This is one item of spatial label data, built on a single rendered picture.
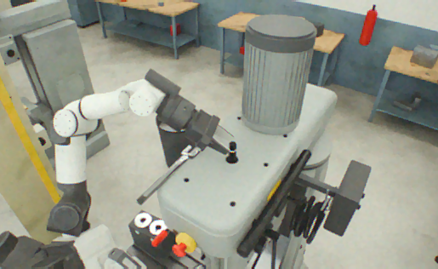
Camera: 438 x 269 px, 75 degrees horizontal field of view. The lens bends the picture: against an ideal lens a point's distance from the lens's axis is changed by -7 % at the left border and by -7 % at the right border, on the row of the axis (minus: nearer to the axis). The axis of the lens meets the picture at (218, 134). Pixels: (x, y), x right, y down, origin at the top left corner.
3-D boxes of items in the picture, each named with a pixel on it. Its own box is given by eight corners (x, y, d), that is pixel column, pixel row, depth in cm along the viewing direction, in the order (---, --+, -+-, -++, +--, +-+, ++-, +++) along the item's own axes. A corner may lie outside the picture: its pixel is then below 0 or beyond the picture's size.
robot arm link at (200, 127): (209, 131, 92) (175, 110, 90) (224, 111, 86) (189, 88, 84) (196, 159, 83) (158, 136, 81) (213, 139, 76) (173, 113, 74)
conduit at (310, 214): (307, 254, 121) (319, 226, 108) (272, 236, 128) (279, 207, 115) (322, 223, 133) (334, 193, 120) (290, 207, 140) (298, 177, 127)
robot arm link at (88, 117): (127, 88, 89) (76, 100, 94) (105, 88, 79) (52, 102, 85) (133, 124, 90) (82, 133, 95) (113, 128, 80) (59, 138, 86)
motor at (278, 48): (285, 143, 93) (302, 44, 73) (230, 121, 101) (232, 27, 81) (308, 111, 106) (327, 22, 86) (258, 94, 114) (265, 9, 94)
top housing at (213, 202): (228, 270, 78) (230, 237, 68) (154, 223, 89) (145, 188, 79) (298, 164, 108) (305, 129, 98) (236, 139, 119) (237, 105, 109)
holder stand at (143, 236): (166, 260, 162) (161, 241, 149) (133, 243, 170) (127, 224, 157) (178, 243, 170) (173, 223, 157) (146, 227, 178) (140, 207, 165)
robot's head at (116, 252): (120, 273, 92) (132, 281, 86) (101, 259, 88) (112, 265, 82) (132, 257, 95) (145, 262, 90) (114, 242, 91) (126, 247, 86)
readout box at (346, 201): (344, 239, 108) (362, 204, 95) (321, 228, 112) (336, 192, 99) (358, 203, 121) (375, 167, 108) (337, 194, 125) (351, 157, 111)
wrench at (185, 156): (144, 208, 74) (143, 205, 74) (132, 200, 76) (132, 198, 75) (200, 151, 90) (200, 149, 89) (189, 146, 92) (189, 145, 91)
